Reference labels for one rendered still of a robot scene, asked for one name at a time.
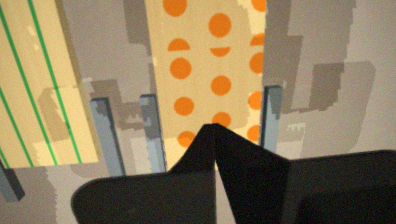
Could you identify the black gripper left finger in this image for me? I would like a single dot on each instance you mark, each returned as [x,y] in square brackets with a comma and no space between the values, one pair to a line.
[186,194]

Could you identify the yellow flat strip with green lines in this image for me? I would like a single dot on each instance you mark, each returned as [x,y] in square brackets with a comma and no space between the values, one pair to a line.
[44,114]

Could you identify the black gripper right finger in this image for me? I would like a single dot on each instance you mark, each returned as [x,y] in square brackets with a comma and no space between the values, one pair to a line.
[265,188]

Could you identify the yellow strip with orange dots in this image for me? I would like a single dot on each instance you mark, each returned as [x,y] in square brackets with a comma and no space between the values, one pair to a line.
[208,63]

